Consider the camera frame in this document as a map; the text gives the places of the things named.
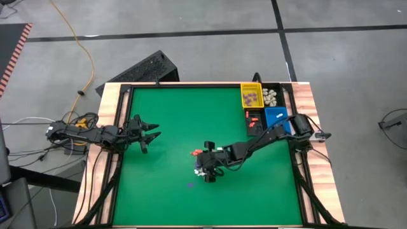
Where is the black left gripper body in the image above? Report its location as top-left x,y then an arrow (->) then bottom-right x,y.
125,114 -> 144,146

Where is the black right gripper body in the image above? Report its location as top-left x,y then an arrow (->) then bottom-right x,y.
197,151 -> 227,176

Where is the wooden table side board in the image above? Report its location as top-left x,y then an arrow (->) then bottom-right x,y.
289,81 -> 346,224
72,81 -> 134,225

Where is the black plastic basket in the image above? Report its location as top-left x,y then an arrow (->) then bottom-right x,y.
262,83 -> 285,109
244,108 -> 266,137

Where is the black perforated computer case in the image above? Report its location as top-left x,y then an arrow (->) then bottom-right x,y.
95,50 -> 181,97

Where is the blue plastic basket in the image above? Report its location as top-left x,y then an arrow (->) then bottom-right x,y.
264,107 -> 292,136

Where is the yellow plastic basket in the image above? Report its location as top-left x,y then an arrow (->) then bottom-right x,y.
240,83 -> 265,109

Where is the black floor beam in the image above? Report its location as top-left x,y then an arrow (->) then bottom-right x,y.
9,165 -> 82,193

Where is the small grey hub device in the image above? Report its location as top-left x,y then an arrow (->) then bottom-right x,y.
307,130 -> 333,142

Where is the grey box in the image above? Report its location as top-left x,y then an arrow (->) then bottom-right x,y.
0,177 -> 38,229

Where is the hazard striped floor mat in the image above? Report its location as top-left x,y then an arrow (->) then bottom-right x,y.
0,22 -> 34,98

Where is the grey stand foot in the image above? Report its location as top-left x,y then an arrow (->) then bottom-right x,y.
378,114 -> 407,130

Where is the yellow floor extension cable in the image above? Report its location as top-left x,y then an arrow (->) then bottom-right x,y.
48,0 -> 97,128

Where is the thin black floor cable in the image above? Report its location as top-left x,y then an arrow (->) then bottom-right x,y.
377,108 -> 407,165

